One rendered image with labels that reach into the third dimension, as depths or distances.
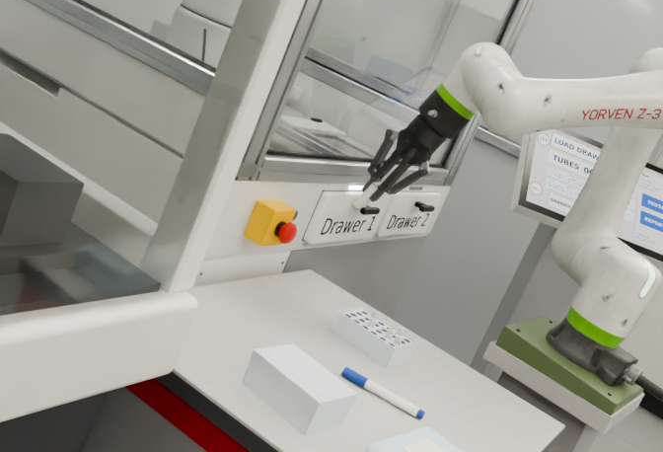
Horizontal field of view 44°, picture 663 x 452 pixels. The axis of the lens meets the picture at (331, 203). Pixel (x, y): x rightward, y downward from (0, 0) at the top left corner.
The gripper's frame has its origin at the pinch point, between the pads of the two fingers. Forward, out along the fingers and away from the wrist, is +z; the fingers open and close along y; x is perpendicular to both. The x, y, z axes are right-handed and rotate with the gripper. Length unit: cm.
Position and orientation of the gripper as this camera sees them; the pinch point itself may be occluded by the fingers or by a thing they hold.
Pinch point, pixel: (367, 195)
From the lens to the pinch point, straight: 171.3
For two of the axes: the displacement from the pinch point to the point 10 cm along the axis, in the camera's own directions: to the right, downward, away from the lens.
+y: 6.1, 7.2, -3.3
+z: -6.3, 6.9, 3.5
